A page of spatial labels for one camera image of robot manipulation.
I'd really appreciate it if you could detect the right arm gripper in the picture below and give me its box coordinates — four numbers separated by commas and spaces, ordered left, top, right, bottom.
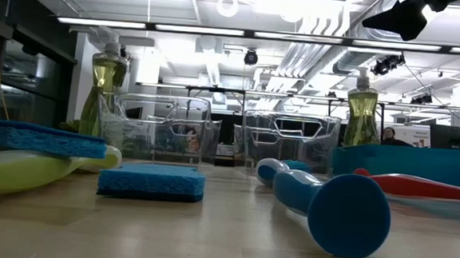
361, 0, 460, 46

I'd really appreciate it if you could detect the clear yellow-green soap bottle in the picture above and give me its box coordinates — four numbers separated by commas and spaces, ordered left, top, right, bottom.
343, 65, 385, 149
77, 38, 130, 139

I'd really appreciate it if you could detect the blue two-layer sponge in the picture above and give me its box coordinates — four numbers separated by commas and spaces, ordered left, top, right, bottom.
97, 160, 208, 204
0, 119, 109, 161

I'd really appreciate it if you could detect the red dish brush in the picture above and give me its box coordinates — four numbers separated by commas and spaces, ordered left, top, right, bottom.
351, 167, 460, 220

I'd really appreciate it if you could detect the yellow-green dish brush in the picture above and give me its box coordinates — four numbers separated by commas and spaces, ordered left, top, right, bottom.
0, 138, 124, 203

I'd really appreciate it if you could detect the blue dish brush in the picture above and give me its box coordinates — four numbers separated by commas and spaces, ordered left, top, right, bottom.
251, 157, 396, 258

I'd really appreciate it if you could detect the white printed sign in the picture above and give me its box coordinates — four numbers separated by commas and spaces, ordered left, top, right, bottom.
402, 124, 432, 149

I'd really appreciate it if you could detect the person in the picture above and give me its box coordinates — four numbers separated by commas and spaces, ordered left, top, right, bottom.
380, 125, 415, 149

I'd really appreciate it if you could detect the black monitor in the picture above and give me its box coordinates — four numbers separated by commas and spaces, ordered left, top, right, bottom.
428, 124, 460, 151

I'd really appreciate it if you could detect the teal plastic tray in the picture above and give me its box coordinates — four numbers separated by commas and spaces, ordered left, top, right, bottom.
330, 141, 460, 190

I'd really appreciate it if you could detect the black round ceiling speaker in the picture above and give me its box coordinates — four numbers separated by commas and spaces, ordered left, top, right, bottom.
244, 48, 260, 66

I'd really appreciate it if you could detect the clear plastic bin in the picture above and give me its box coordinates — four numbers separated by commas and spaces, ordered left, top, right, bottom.
93, 89, 224, 170
231, 108, 343, 181

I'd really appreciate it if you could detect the white ring light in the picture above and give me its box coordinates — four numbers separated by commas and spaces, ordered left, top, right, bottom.
216, 0, 240, 18

